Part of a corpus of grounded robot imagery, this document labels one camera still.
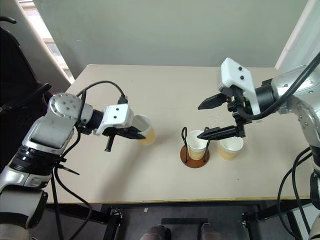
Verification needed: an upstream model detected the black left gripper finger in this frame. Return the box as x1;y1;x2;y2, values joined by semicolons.
104;135;116;153
123;126;147;140

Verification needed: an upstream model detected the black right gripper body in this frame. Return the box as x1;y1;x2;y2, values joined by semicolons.
219;85;254;138

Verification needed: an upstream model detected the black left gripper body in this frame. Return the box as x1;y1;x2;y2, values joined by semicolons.
101;125;134;138

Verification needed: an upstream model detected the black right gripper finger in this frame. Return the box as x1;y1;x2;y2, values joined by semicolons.
196;125;239;141
197;92;227;111

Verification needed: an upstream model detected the white and tan paper cup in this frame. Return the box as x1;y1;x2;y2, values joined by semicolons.
187;129;210;161
132;114;156;147
219;136;245;162

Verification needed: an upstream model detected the black zip tie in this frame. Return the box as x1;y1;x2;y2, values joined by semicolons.
55;161;81;176

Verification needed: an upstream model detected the white upright panel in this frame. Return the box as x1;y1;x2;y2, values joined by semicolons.
274;0;320;74

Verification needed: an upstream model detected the dark rounded shape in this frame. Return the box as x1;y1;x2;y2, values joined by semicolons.
139;224;172;240
197;222;224;240

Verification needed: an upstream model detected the black chair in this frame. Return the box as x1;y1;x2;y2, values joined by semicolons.
0;16;55;173

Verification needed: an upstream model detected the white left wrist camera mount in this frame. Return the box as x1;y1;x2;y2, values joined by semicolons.
95;104;133;137

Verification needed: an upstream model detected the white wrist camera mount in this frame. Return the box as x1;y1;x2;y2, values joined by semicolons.
216;57;262;116
95;104;133;137

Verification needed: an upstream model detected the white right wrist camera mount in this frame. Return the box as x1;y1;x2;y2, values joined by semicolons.
216;57;262;116

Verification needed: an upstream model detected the wire cup holder brown base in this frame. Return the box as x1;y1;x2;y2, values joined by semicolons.
180;126;212;169

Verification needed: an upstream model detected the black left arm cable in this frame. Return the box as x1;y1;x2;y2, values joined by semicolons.
75;80;129;105

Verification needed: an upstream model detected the black left body cable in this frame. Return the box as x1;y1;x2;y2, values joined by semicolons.
51;124;94;240

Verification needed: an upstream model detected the black body cable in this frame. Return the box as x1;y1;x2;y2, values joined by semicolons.
276;146;316;240
51;124;94;240

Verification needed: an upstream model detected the black right body cable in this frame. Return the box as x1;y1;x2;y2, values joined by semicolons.
276;146;316;240

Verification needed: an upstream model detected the black metal table frame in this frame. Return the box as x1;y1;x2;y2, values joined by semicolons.
46;199;311;240

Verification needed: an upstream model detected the window with beige frame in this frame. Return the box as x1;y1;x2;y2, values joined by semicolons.
14;0;76;85

